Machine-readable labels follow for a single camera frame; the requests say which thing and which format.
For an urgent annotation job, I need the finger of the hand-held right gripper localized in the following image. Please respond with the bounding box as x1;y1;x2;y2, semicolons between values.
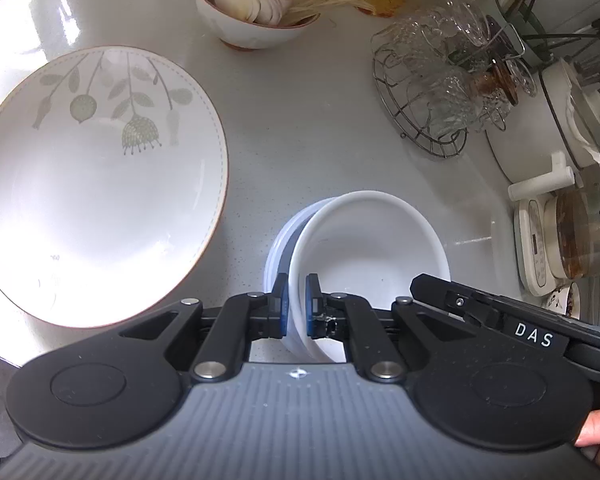
410;273;508;331

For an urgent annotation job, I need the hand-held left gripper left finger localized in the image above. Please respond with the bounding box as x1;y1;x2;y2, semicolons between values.
117;272;290;381

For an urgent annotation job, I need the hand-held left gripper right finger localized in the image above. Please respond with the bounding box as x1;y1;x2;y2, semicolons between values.
304;274;462;384

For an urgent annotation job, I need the blue-grey bowl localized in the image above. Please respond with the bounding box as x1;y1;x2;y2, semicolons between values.
263;197;332;311

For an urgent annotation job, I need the plain white bowl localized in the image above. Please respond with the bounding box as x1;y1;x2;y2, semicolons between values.
287;189;452;364

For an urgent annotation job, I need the white floral plate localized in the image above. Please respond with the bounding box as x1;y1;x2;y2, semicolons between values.
0;45;230;329

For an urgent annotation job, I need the small patterned dish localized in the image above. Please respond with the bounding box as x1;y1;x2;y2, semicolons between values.
542;282;582;319

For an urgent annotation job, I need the glass electric kettle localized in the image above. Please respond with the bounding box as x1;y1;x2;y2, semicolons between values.
508;152;600;297

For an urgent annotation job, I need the white lidded pot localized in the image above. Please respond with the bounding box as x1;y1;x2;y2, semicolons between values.
484;57;600;185

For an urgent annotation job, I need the amber glass cup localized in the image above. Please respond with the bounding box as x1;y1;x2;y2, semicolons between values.
472;57;521;107

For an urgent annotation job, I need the cluster of clear glass cups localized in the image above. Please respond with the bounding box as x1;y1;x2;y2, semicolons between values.
375;0;539;133

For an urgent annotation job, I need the white bowl with brown foot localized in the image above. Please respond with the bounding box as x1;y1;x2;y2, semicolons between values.
194;0;322;51

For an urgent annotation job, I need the green chopstick holder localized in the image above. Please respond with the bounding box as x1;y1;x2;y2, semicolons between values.
490;0;557;57

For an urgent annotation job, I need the wire cup rack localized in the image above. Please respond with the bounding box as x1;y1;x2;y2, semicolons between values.
372;35;512;159

